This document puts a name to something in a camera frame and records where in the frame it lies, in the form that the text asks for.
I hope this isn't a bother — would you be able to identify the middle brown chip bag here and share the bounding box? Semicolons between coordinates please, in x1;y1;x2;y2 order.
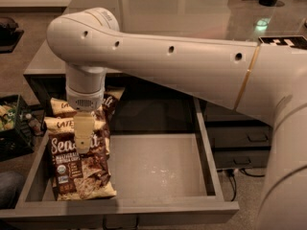
46;98;110;154

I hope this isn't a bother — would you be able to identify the small bottle beside crate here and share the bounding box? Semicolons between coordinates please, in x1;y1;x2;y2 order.
25;113;43;136

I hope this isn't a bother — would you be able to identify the middle right grey drawer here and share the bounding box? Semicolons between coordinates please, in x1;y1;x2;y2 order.
207;126;272;149

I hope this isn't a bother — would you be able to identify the black object on floor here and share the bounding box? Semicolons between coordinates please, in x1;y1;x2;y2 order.
0;17;24;54

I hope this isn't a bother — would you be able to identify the upper right grey drawer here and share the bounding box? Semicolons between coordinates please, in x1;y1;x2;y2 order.
203;103;252;122

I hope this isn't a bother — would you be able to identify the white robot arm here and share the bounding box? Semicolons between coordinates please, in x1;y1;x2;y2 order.
47;8;307;230

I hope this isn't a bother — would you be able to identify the black power cable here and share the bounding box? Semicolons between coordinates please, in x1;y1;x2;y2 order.
224;167;267;202

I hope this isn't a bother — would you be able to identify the brown sea salt chip bag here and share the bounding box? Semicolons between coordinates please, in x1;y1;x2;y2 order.
45;118;116;201

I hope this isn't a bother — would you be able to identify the black crate with items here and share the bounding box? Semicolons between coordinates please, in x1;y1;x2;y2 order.
0;95;34;161

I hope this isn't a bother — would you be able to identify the grey counter cabinet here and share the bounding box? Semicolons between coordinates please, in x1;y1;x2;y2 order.
28;0;307;106

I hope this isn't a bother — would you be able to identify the back brown chip bag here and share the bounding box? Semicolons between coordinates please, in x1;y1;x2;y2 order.
102;86;125;121

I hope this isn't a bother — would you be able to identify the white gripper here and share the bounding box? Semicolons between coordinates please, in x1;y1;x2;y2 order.
66;87;105;154

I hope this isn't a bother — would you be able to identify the lower right grey drawer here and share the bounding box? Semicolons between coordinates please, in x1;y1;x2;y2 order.
213;150;270;169

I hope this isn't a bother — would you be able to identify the open grey top drawer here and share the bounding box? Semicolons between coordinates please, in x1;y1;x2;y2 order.
0;99;239;230

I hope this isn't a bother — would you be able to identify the black and white marker board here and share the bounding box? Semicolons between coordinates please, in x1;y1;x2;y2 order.
259;35;307;50

